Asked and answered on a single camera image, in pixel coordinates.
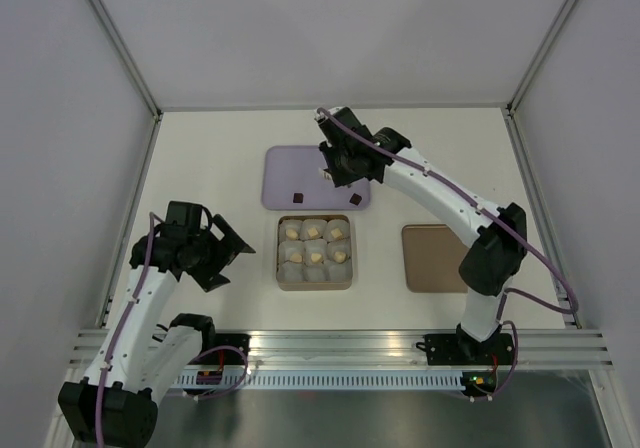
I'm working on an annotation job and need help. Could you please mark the aluminium mounting rail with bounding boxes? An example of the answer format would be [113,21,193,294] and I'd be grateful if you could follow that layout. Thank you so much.
[69,328,615,372]

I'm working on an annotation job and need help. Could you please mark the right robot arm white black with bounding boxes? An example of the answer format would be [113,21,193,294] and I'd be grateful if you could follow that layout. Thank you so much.
[315,107,527,363]

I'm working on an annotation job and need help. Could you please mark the gold tin lid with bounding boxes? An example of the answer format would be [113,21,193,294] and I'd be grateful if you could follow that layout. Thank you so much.
[401,224,468,294]

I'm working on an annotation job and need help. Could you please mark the white slotted cable duct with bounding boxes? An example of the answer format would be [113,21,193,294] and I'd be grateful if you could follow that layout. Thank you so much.
[174,370,466,390]

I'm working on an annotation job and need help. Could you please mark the gold chocolate tin box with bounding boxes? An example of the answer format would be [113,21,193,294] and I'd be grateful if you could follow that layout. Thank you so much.
[275,214,355,292]

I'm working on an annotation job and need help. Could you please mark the left aluminium frame post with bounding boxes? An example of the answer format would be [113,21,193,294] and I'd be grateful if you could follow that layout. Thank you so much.
[67,0,164,119]

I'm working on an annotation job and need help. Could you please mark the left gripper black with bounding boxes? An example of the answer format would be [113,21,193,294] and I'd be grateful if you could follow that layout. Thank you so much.
[184,215,254,292]

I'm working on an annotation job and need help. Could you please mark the aluminium frame post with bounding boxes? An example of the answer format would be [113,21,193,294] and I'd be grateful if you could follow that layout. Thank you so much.
[67,0,164,119]
[504,0,601,114]

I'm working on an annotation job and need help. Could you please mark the white paper cup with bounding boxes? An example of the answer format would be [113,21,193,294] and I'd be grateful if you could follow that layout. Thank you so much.
[303,239,327,266]
[327,239,351,264]
[325,262,352,283]
[278,219,302,243]
[323,219,350,242]
[300,218,327,241]
[278,240,304,265]
[303,264,328,283]
[277,262,304,284]

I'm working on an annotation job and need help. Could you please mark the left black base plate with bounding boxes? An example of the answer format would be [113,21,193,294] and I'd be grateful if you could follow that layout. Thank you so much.
[198,332,251,367]

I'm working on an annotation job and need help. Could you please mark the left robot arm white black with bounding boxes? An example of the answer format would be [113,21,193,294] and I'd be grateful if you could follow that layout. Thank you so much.
[58,201,254,447]

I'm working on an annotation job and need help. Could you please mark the right aluminium frame post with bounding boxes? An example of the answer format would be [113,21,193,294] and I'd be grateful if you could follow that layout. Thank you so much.
[504,0,601,114]

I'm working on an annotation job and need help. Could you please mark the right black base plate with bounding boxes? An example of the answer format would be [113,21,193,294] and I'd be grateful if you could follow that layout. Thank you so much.
[415,332,516,367]

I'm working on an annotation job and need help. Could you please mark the lavender plastic tray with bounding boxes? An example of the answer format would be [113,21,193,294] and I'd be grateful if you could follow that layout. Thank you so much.
[261,145,372,211]

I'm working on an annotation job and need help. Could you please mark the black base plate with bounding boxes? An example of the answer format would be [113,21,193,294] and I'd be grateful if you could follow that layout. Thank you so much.
[198,332,251,367]
[415,332,516,367]

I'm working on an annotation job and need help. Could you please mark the metal tongs white tips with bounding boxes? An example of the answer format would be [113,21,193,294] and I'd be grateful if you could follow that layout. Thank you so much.
[319,169,332,181]

